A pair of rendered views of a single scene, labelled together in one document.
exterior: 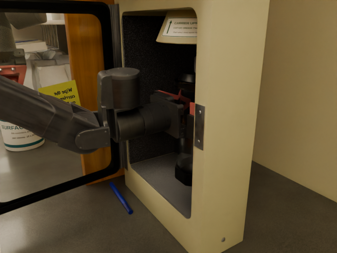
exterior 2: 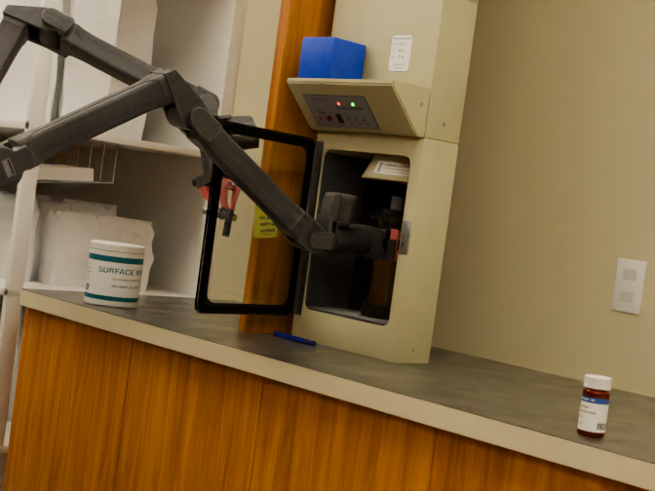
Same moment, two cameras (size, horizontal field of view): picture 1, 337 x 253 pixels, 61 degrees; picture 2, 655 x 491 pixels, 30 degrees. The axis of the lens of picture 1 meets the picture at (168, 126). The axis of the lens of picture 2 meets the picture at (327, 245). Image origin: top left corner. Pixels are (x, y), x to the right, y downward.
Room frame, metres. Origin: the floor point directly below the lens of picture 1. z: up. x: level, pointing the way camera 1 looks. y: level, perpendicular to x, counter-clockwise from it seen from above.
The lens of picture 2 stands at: (-2.01, 0.61, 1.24)
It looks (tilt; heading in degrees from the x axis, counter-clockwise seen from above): 2 degrees down; 348
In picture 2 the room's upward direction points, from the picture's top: 8 degrees clockwise
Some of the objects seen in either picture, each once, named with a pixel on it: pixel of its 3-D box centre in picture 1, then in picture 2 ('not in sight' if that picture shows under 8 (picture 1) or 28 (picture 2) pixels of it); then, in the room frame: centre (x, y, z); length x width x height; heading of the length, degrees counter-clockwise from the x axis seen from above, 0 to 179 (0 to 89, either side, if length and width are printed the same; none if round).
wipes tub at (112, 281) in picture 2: not in sight; (114, 273); (0.94, 0.51, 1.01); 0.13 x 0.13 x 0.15
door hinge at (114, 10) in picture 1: (118, 95); (306, 227); (0.65, 0.12, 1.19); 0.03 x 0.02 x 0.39; 33
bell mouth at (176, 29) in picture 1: (202, 25); (403, 170); (0.57, -0.06, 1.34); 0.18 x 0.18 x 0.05
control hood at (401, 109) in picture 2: not in sight; (353, 106); (0.50, 0.08, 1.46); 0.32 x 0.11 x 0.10; 33
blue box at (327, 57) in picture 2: not in sight; (331, 61); (0.57, 0.12, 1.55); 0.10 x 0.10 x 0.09; 33
